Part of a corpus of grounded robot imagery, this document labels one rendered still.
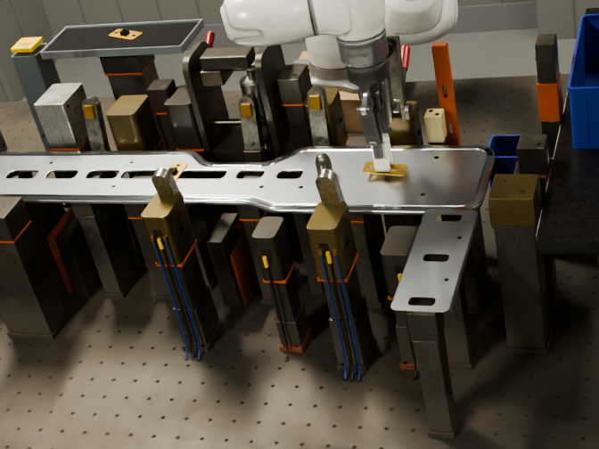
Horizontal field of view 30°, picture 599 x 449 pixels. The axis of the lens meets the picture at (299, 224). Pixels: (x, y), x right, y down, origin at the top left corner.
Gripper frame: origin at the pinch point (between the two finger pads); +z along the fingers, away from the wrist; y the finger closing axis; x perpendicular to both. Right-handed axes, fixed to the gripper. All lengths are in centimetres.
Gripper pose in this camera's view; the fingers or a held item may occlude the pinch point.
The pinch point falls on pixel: (381, 152)
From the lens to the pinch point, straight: 218.3
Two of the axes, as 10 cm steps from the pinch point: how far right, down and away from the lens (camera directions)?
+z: 1.9, 8.1, 5.5
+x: 9.4, 0.2, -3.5
